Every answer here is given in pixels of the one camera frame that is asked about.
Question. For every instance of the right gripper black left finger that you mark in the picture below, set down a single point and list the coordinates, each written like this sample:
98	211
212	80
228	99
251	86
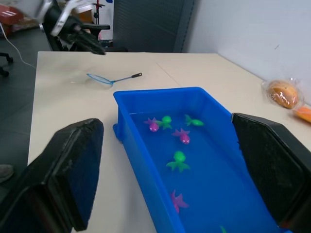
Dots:
60	174

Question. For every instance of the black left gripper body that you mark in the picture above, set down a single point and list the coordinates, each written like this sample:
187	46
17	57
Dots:
71	29

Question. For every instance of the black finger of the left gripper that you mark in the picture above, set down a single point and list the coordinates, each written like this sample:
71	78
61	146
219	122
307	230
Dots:
90	46
91	37

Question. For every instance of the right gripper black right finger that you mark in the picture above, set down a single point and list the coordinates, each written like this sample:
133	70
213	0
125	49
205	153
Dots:
274	165

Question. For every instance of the purple toy fish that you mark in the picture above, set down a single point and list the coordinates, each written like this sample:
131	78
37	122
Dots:
184	138
153	126
177	200

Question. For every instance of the blue plastic tub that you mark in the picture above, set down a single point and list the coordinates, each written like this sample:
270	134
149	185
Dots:
126	104

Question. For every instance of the green toy fish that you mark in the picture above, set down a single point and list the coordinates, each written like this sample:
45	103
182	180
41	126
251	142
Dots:
179	157
166	119
196	122

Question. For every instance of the black tripod stand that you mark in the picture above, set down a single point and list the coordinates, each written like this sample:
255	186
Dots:
97	12

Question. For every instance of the orange carrot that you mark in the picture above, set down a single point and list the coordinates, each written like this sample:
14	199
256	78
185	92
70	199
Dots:
305	112

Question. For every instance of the red box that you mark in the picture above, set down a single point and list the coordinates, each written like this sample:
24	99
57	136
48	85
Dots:
9	13

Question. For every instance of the bread bun in clear bag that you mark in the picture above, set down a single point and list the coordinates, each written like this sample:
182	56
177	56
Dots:
281	94

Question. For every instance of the black chair wheel base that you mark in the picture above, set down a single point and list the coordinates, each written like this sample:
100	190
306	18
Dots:
5	56

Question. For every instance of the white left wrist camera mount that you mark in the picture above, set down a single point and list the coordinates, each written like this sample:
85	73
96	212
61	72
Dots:
60	20

